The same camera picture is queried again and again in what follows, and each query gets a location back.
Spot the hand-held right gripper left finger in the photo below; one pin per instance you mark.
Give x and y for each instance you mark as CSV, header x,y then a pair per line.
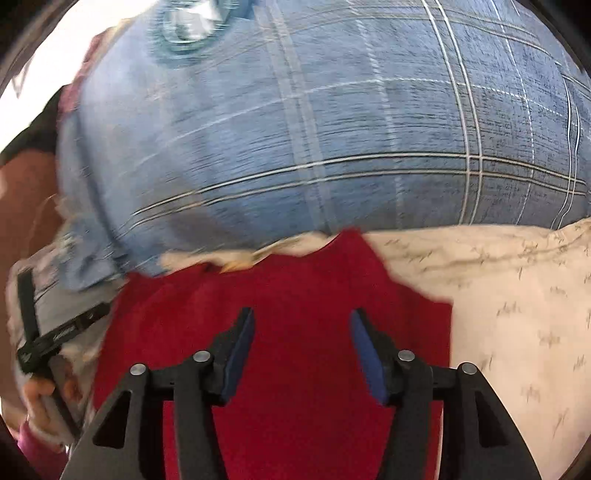
x,y
238,355

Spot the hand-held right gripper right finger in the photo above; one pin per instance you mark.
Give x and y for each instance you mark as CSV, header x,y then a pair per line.
x,y
369,355

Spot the red sweater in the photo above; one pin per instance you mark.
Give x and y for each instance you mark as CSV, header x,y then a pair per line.
x,y
300,295

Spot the person's left forearm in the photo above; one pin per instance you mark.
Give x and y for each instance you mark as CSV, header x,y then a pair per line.
x,y
39,454

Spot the person's left hand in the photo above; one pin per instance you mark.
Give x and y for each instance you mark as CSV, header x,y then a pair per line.
x,y
39,391

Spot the large blue plaid pillow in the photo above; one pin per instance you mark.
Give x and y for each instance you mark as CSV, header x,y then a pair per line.
x,y
323,138

